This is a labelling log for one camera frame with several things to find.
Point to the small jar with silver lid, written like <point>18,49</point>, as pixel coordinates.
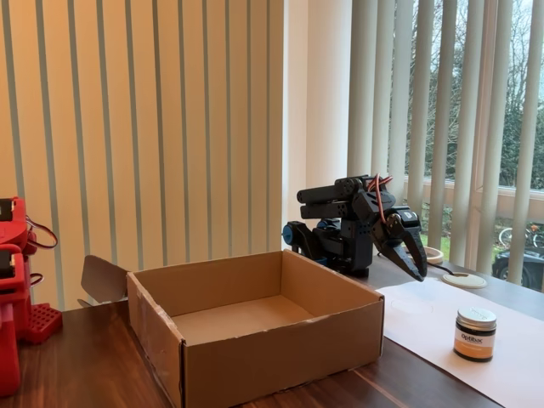
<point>474,340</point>

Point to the red leader robot arm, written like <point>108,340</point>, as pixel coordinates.
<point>10,340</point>

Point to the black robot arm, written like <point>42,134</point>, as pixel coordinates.
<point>331,200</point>

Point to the open brown cardboard box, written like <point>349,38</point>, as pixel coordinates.
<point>276,370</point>

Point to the white paper sheet with circles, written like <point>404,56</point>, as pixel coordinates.
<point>425,323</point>

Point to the dark parked vehicle outside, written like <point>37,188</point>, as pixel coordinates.
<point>501,263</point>

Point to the bicycle outside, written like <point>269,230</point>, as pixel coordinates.
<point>506,234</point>

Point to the cream vertical window blinds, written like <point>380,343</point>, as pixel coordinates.
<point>115,127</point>
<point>380,85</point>

